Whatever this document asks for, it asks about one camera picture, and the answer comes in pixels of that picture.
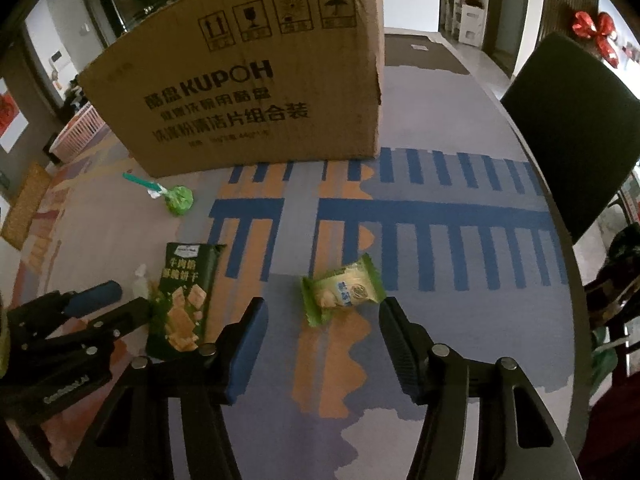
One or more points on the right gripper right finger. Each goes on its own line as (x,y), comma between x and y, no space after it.
(517,436)

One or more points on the pink plastic basket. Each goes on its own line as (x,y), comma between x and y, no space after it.
(77,134)

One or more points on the black chair right side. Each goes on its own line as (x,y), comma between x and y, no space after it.
(581,124)

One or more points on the dark green biscuit packet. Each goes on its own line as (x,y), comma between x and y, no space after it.
(180,302)

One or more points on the white wrapped candy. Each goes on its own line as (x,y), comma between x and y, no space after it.
(141,287)

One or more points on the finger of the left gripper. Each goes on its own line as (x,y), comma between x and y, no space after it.
(92,299)
(121,321)

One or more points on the white shelf unit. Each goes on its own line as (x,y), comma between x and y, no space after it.
(463,21)

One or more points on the brown cardboard box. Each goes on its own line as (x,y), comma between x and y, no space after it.
(205,84)

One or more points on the red white door poster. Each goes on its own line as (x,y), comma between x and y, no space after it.
(12,120)

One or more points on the red bow decoration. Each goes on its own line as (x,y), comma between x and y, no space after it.
(599,30)

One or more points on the small green pastry packet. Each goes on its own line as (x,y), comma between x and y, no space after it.
(346,287)

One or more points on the grey hallway door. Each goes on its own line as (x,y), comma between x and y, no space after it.
(504,30)

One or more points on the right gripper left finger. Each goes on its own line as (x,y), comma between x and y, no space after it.
(164,420)

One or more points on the green lollipop with stick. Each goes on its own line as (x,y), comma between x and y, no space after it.
(178,200)

